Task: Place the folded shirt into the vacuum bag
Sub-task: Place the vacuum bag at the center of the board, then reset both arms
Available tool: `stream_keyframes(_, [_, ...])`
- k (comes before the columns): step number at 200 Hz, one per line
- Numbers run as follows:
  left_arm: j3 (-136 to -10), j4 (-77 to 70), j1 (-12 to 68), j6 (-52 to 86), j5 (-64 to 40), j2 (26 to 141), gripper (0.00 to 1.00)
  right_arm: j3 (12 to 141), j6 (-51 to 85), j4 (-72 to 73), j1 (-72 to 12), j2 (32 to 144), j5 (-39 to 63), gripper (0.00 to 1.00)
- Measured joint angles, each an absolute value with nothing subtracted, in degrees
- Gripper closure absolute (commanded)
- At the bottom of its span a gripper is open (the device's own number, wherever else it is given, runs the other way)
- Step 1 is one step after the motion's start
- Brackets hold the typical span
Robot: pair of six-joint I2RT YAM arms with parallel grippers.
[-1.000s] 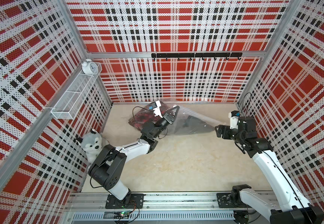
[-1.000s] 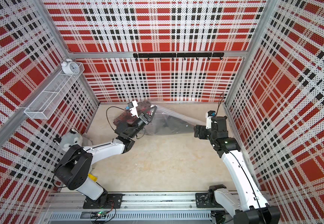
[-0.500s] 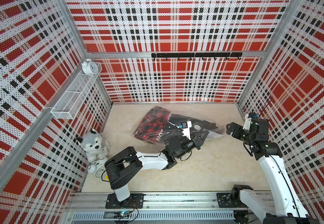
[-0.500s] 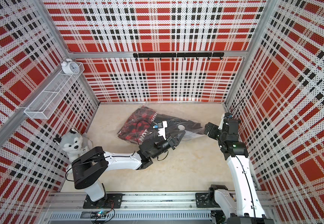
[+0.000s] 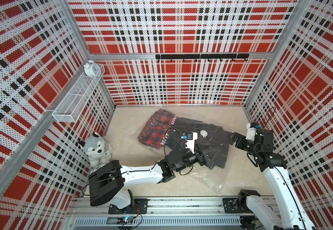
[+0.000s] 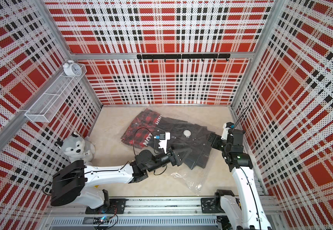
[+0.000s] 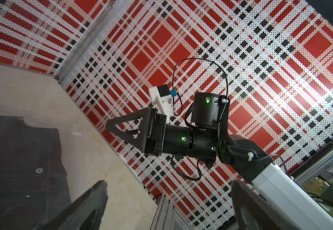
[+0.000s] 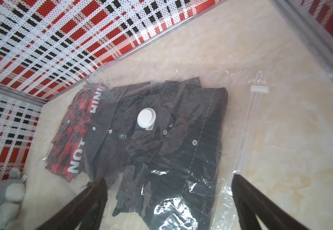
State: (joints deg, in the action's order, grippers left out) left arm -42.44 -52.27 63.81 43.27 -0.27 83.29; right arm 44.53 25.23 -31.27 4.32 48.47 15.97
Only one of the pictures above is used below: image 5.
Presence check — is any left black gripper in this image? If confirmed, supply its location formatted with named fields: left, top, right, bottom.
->
left=174, top=142, right=218, bottom=173

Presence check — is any clear plastic vacuum bag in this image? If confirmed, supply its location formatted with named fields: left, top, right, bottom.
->
left=134, top=107, right=245, bottom=196

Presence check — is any red black plaid shirt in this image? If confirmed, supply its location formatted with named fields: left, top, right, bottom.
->
left=138, top=109, right=177, bottom=149

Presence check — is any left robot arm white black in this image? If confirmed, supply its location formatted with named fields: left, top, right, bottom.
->
left=89, top=149, right=212, bottom=209

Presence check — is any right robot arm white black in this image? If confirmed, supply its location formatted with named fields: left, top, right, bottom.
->
left=230, top=127, right=316, bottom=230

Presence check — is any grey white husky plush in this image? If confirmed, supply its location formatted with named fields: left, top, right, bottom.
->
left=76, top=132, right=113, bottom=168

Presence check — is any green circuit board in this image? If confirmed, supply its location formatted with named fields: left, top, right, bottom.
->
left=106, top=217, right=133, bottom=225

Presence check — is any white alarm clock on shelf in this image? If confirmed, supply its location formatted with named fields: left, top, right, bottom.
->
left=84, top=60, right=101, bottom=77

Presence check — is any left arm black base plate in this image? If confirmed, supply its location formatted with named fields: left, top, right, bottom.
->
left=108, top=198, right=148, bottom=214

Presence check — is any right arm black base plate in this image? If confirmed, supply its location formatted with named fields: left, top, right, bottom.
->
left=223, top=197, right=253, bottom=214

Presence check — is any black wall hook rail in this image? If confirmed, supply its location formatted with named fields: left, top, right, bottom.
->
left=155, top=53, right=250, bottom=60

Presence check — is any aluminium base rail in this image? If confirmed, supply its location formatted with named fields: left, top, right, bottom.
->
left=65, top=196, right=305, bottom=228

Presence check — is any white wire mesh shelf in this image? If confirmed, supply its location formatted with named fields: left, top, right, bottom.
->
left=53, top=63, right=105, bottom=123

